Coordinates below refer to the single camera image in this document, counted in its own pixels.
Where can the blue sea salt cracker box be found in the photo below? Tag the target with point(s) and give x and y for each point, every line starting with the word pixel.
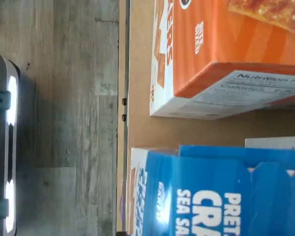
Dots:
pixel 273 143
pixel 199 196

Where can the wooden shelf board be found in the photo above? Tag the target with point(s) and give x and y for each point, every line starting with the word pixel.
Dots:
pixel 142 132

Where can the orange cheddar cracker box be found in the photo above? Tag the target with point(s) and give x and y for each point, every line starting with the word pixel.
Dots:
pixel 223 49

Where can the grey base with light strip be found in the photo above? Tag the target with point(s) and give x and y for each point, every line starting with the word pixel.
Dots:
pixel 0 147

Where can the black metal shelf frame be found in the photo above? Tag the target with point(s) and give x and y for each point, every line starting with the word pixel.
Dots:
pixel 123 73

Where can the teal bracket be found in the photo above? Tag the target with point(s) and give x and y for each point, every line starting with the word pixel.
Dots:
pixel 1 100
pixel 1 208

